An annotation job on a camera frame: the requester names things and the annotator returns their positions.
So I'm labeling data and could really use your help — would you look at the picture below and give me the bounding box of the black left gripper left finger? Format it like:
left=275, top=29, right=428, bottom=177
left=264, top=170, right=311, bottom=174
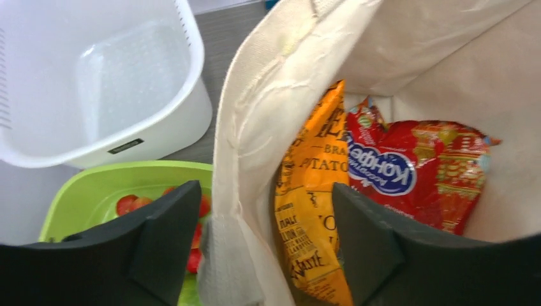
left=1, top=180, right=202, bottom=305

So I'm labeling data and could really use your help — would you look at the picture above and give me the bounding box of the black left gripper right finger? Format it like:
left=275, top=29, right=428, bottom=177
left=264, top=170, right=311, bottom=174
left=332, top=183, right=540, bottom=305

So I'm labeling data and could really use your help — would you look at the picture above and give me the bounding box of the red lychee bunch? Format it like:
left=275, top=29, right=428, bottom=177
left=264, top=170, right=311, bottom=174
left=115, top=194, right=211, bottom=274

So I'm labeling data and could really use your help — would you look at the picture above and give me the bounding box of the green plastic tray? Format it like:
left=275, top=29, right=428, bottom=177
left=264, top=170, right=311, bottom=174
left=38, top=161, right=212, bottom=305

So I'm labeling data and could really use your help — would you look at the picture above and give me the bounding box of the red candy bag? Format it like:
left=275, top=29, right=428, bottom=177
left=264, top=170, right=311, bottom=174
left=346, top=97, right=500, bottom=235

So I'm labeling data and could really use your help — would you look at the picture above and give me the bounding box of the orange potato chip bag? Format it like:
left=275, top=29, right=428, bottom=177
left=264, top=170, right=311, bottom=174
left=274, top=80, right=353, bottom=305

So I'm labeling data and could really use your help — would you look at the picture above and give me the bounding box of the white plastic basket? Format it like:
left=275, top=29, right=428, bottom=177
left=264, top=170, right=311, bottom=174
left=1, top=1, right=212, bottom=168

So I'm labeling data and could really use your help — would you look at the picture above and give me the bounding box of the canvas tote bag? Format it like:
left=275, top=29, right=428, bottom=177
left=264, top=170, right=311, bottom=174
left=198, top=1, right=540, bottom=305

